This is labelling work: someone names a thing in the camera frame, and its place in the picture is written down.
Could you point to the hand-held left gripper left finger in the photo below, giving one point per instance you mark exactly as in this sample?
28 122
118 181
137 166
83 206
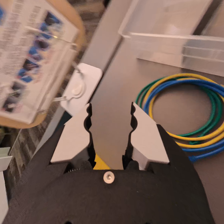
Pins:
73 138

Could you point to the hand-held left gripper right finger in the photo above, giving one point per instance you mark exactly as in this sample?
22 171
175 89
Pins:
148 140

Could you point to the yellow plastic bin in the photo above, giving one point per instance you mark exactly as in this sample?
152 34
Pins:
100 164

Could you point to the white board stand base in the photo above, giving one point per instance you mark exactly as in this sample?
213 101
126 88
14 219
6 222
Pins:
92 75

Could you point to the white panel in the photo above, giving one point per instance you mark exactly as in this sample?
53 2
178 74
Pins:
3 175

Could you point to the clear plastic bin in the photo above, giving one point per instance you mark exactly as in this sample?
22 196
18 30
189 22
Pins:
157 45

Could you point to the printed instruction sheet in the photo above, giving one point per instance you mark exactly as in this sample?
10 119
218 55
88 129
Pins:
17 52

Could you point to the wooden display board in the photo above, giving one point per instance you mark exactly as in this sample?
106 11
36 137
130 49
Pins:
75 14

